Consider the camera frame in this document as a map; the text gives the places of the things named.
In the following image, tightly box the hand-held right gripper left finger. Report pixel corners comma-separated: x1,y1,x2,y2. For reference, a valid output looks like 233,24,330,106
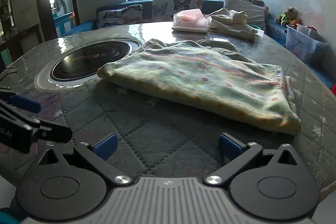
37,133,133,185

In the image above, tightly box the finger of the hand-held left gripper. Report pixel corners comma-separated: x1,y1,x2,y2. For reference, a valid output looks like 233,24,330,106
0,85,42,114
0,100,73,144

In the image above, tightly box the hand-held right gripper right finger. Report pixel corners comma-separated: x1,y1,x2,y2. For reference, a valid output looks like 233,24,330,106
205,132,305,185

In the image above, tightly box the floral striped garment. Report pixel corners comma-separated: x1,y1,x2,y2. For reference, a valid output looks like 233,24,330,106
97,39,302,136

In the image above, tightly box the grey quilted table cover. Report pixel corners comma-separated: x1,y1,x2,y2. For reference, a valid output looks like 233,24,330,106
0,21,334,195

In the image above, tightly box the dark wooden cabinet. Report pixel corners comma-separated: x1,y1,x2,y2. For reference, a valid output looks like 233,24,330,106
0,0,44,69

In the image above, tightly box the round black induction cooktop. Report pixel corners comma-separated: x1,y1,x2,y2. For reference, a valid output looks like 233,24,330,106
34,36,143,90

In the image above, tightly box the light blue furniture piece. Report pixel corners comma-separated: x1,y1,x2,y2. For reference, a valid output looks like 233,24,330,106
53,12,76,35

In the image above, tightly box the white paper sheet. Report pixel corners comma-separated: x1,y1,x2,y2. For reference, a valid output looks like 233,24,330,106
247,27,265,45

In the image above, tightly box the beige cloth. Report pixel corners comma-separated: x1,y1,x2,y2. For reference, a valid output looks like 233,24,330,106
209,7,259,41

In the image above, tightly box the clear plastic storage box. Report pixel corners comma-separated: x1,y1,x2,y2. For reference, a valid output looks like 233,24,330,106
286,25,328,64

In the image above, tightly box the small butterfly print cushion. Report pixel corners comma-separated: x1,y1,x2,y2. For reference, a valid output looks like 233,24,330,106
97,4,143,29

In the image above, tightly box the pink tissue pack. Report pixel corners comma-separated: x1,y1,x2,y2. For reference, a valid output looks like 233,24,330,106
172,9,213,33

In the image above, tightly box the grey pillow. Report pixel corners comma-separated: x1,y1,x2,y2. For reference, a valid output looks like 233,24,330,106
223,0,267,31

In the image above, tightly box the brown teddy bear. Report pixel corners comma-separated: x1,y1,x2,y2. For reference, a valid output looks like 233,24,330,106
278,7,300,26

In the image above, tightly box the blue sofa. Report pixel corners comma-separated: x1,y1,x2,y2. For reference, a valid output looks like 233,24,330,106
76,0,336,90

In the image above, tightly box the large butterfly print cushion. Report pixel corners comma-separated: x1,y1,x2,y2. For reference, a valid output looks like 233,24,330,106
152,0,204,22

